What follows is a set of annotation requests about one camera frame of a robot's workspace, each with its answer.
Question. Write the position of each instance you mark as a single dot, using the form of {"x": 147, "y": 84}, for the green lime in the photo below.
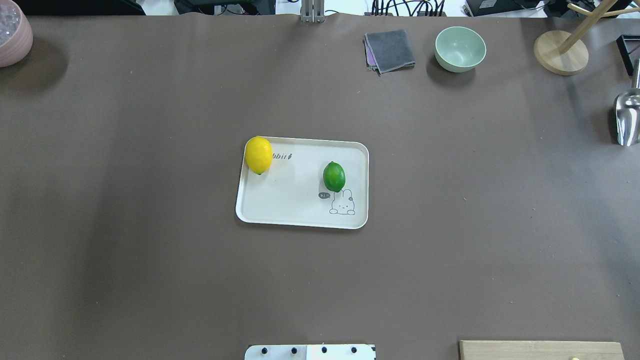
{"x": 334, "y": 177}

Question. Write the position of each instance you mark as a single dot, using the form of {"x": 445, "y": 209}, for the yellow lemon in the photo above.
{"x": 258, "y": 154}

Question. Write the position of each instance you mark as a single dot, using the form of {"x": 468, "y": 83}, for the white rabbit tray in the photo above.
{"x": 292, "y": 191}

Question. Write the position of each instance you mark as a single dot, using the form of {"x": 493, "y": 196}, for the black glass rack tray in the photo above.
{"x": 628, "y": 46}

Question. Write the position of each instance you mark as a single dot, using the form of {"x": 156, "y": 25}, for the purple cloth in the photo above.
{"x": 371, "y": 63}

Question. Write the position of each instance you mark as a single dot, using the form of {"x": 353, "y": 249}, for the grey folded cloth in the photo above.
{"x": 391, "y": 50}

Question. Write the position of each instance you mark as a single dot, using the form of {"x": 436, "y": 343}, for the mint green bowl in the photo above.
{"x": 459, "y": 49}

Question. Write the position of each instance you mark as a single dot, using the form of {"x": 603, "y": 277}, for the wooden cutting board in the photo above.
{"x": 540, "y": 350}

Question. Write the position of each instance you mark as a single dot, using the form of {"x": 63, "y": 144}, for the wooden mug tree stand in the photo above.
{"x": 564, "y": 53}

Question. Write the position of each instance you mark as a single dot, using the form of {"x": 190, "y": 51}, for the metal scoop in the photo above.
{"x": 627, "y": 111}

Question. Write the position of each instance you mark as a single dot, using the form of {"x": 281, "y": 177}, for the pink bowl with ice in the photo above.
{"x": 16, "y": 36}

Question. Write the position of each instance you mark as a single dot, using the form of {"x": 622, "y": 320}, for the aluminium frame post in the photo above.
{"x": 312, "y": 11}

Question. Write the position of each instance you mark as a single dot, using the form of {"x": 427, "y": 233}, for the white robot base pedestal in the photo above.
{"x": 357, "y": 351}

